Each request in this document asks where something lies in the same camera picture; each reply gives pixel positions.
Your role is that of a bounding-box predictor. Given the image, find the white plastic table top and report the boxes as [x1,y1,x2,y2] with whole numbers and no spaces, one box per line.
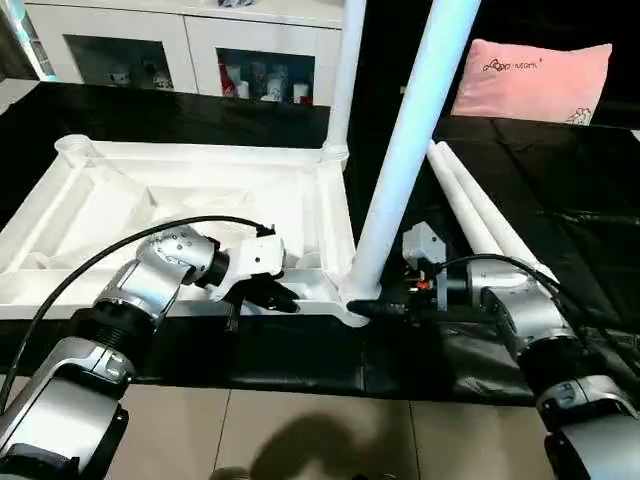
[0,134,373,328]

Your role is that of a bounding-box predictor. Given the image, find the white plastic table leg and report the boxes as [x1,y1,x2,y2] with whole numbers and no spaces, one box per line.
[437,143,559,283]
[320,0,369,168]
[343,0,483,303]
[427,140,506,257]

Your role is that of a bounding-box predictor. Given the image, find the black work mat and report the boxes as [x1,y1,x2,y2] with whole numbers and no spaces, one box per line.
[0,80,640,409]

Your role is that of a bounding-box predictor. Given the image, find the pink pillow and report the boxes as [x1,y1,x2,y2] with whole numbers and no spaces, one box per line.
[452,38,614,126]

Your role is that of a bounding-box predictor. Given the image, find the black cabinet with gold label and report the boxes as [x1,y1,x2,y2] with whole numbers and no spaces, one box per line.
[360,0,640,121]

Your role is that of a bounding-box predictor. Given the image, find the white glass-door cabinet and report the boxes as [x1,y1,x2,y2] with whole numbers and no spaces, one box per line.
[0,0,346,106]

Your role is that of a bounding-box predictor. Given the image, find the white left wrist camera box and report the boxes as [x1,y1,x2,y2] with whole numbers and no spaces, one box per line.
[212,234,289,303]

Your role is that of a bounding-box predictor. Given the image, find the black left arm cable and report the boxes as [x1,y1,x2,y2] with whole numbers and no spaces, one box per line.
[0,215,276,411]

